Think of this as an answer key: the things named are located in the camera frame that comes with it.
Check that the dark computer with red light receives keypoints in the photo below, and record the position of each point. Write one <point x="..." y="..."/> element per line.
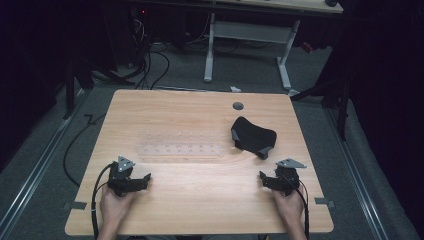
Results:
<point x="140" y="30"/>

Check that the black metal stand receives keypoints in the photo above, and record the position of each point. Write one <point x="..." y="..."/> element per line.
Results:
<point x="70" y="93"/>
<point x="341" y="106"/>

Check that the small red item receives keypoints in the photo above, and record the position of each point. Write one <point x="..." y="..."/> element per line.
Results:
<point x="307" y="47"/>

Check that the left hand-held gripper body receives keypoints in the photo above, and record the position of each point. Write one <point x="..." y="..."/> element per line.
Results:
<point x="120" y="175"/>

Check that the dark object on desk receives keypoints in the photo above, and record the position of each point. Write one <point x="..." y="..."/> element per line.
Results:
<point x="331" y="2"/>

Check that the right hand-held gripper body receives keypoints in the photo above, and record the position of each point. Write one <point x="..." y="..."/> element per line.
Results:
<point x="286" y="180"/>

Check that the white-legged background desk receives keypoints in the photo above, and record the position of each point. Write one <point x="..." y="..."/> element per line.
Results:
<point x="250" y="31"/>

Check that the clear plastic pegged strip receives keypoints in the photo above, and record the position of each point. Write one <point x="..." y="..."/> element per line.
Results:
<point x="180" y="149"/>

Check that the metal floor rail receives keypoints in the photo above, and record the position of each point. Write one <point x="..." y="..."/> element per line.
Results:
<point x="36" y="166"/>
<point x="360" y="180"/>

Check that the grey tape piece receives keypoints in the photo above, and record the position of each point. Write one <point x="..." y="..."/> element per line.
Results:
<point x="324" y="201"/>
<point x="76" y="205"/>

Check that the white paper scrap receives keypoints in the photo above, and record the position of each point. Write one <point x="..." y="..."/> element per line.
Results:
<point x="235" y="89"/>

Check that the black cloth with grey ends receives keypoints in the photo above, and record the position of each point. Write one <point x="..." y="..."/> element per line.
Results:
<point x="253" y="136"/>

